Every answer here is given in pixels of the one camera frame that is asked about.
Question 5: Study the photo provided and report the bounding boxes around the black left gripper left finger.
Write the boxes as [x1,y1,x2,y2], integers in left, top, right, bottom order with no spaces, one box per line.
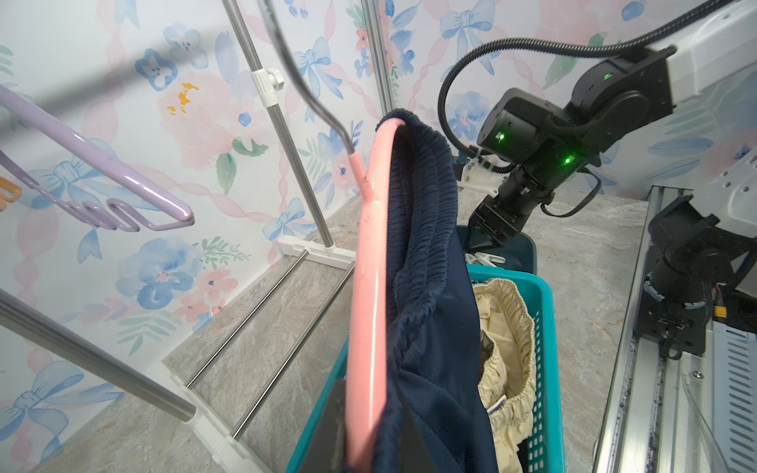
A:
[298,378,346,473]

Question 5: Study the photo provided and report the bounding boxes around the pink clothes hanger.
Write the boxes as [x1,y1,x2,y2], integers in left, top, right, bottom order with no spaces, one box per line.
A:
[258,1,404,472]

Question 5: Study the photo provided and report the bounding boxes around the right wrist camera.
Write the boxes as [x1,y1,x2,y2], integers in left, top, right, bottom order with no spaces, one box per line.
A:
[457,161,505,197]

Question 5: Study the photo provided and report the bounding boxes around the dark teal plastic bin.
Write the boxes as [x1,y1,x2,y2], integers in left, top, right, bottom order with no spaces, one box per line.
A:
[457,226,537,274]

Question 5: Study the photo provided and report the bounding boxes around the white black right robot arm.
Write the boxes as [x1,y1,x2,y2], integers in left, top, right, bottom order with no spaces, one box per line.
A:
[468,1,756,360]

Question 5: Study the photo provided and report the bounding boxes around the orange clothes hanger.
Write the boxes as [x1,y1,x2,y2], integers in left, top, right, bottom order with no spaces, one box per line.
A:
[0,177,23,212]

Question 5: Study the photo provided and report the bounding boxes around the white clothespin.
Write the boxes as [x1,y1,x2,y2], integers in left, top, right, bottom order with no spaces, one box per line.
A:
[465,252,507,268]

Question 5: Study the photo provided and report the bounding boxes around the beige shorts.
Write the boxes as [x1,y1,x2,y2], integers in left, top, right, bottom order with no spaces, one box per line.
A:
[473,279,536,472]

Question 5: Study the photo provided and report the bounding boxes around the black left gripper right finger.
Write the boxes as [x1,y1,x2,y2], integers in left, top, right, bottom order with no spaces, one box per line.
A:
[401,407,437,473]

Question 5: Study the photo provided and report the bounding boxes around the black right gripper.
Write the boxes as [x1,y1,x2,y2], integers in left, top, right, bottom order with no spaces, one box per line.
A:
[468,196,526,246]

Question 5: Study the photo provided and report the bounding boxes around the navy blue shorts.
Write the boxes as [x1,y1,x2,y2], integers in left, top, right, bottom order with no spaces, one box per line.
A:
[372,110,497,472]

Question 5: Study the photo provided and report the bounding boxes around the white metal clothes rack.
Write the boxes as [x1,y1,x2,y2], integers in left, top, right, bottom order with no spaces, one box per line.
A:
[1,1,380,472]

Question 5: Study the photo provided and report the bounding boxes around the lilac clothes hanger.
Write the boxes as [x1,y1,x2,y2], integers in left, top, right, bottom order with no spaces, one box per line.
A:
[1,87,195,233]

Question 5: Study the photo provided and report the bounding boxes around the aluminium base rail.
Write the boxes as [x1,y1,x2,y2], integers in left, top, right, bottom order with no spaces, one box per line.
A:
[590,184,757,473]

